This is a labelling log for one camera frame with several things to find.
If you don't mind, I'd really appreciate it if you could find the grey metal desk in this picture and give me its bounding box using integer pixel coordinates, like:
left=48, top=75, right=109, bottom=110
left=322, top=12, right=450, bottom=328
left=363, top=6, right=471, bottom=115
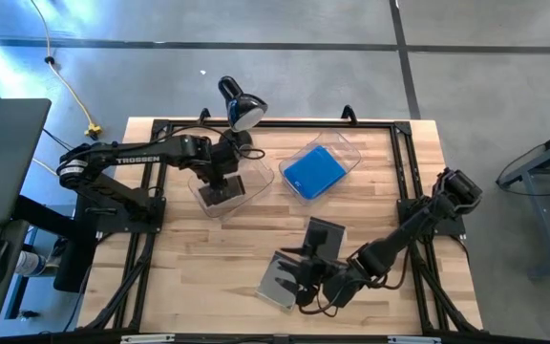
left=496, top=118, right=550, bottom=281

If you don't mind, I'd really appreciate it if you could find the white bottle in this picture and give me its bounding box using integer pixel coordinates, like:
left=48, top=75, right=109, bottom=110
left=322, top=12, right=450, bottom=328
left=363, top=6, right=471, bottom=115
left=13, top=249, right=48, bottom=278

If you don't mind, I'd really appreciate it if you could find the yellow floor cable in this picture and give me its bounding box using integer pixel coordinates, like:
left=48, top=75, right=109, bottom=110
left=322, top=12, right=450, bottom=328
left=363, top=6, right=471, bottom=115
left=29, top=0, right=104, bottom=140

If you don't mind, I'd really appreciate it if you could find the blue jewel case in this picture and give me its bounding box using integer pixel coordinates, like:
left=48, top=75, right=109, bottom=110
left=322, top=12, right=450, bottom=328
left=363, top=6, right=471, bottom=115
left=283, top=144, right=349, bottom=202

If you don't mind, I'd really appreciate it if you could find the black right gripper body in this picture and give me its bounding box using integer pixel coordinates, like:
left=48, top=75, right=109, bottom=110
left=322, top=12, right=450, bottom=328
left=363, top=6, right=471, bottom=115
left=296, top=257, right=367, bottom=310

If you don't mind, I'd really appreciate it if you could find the clear plastic bin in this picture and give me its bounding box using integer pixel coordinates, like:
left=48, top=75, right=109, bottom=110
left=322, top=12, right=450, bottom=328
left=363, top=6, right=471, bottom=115
left=278, top=128, right=364, bottom=207
left=187, top=153, right=276, bottom=223

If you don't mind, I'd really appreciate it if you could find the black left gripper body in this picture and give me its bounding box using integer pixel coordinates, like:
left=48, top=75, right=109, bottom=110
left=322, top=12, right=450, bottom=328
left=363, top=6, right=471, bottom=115
left=201, top=141, right=243, bottom=191

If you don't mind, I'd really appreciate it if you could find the grey metal bracket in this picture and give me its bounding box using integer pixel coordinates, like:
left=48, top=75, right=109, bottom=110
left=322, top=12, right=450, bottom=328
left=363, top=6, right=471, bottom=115
left=387, top=335, right=442, bottom=344
left=119, top=333, right=177, bottom=344

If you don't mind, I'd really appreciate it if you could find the grey laptop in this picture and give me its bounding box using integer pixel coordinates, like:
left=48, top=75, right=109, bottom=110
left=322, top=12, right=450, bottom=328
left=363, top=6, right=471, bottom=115
left=0, top=97, right=53, bottom=226

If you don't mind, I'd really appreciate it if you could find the black desk lamp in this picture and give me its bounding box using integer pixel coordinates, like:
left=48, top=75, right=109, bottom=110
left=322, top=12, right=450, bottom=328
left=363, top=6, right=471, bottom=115
left=217, top=75, right=270, bottom=150

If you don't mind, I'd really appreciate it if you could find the black pad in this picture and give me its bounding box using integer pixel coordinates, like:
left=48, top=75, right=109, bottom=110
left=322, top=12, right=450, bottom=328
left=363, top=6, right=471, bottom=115
left=197, top=173, right=247, bottom=208

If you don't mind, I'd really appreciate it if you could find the black aluminium table frame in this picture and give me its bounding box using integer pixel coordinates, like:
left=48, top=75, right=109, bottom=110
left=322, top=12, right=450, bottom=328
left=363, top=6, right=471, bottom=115
left=77, top=118, right=485, bottom=335

